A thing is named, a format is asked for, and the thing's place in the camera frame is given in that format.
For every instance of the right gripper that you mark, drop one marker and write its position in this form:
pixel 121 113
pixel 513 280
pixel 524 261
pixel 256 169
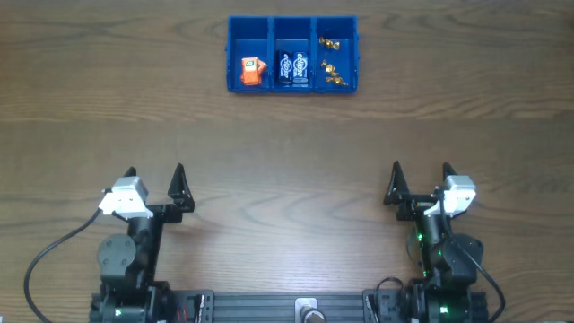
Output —
pixel 414 207

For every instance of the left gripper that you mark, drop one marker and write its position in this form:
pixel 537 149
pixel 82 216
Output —
pixel 167 213

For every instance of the blue candy pack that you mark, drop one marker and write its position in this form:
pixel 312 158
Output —
pixel 284 67
pixel 301 69

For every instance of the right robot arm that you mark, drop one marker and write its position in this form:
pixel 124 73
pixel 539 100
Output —
pixel 462 260

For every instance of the orange candy box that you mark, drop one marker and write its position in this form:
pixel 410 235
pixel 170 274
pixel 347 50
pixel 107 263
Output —
pixel 252 72

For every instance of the blue tray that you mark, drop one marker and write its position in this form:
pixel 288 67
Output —
pixel 251 36

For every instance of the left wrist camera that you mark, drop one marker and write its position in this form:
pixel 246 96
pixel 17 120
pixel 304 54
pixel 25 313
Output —
pixel 127 197

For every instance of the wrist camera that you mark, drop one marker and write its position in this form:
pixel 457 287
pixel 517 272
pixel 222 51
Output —
pixel 127 197
pixel 457 193

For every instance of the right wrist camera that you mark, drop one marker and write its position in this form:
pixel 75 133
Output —
pixel 457 193

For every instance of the mounting rail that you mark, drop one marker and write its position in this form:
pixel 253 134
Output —
pixel 260 307

